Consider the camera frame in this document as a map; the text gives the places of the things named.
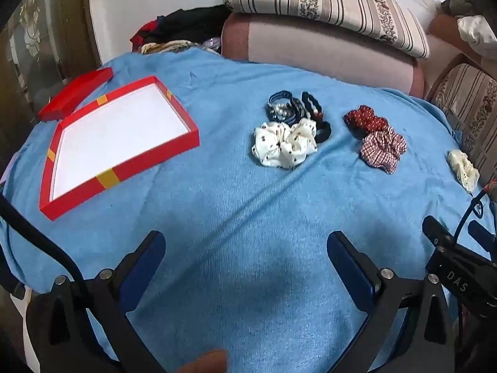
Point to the striped sofa armrest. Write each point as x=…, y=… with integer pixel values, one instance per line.
x=466, y=105

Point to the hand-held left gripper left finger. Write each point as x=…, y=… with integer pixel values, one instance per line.
x=144, y=264

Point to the red polka dot scrunchie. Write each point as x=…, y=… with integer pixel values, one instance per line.
x=365, y=118

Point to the cream lace scrunchie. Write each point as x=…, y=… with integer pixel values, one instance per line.
x=462, y=169

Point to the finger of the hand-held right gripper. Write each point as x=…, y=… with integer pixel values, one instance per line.
x=481, y=235
x=435, y=230

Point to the patterned beige cloth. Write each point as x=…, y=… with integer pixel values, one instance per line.
x=167, y=46

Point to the white dotted scrunchie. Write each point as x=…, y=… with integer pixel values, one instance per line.
x=270, y=145
x=301, y=140

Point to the red plaid scrunchie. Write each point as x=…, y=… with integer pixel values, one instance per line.
x=382, y=149

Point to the red gift box lid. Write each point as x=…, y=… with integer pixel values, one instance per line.
x=73, y=95

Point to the blue blanket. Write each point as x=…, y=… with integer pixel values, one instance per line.
x=233, y=209

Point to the person's left hand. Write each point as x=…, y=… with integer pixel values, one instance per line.
x=205, y=362

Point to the striped floral cushion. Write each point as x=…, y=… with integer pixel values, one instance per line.
x=330, y=4

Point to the red gift box tray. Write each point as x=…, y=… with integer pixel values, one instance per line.
x=116, y=140

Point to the dark clothes pile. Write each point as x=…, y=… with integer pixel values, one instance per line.
x=182, y=25

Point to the white crumpled cloth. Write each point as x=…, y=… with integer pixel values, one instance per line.
x=479, y=33

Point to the pink sofa cushion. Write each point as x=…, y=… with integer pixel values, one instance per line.
x=322, y=52

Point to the wooden door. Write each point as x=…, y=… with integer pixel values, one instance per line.
x=42, y=46

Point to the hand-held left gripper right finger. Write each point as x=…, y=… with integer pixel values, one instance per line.
x=349, y=268

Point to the green crumpled cloth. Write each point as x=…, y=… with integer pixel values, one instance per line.
x=458, y=4

